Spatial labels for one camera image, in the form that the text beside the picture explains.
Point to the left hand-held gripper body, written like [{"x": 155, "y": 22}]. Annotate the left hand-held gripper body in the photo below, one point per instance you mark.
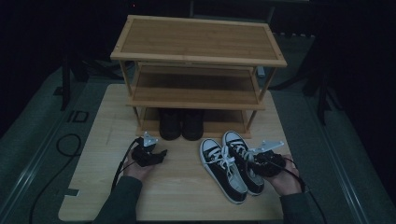
[{"x": 143, "y": 155}]

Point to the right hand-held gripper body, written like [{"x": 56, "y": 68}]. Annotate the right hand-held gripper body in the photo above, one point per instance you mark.
[{"x": 271, "y": 163}]

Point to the black white canvas sneaker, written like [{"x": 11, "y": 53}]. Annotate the black white canvas sneaker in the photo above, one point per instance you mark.
[
  {"x": 249, "y": 182},
  {"x": 218, "y": 174}
]

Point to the wooden shoe rack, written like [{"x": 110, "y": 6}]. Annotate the wooden shoe rack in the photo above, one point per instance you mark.
[{"x": 199, "y": 40}]

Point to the person's left hand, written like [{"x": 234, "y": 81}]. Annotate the person's left hand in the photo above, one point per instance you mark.
[{"x": 137, "y": 171}]

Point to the person's right hand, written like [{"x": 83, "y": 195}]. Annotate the person's right hand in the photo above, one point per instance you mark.
[{"x": 286, "y": 183}]

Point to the black metal stand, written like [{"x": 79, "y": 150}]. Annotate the black metal stand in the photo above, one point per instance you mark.
[
  {"x": 322, "y": 96},
  {"x": 65, "y": 87}
]

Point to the small grey object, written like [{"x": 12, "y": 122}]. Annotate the small grey object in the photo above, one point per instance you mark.
[{"x": 261, "y": 72}]

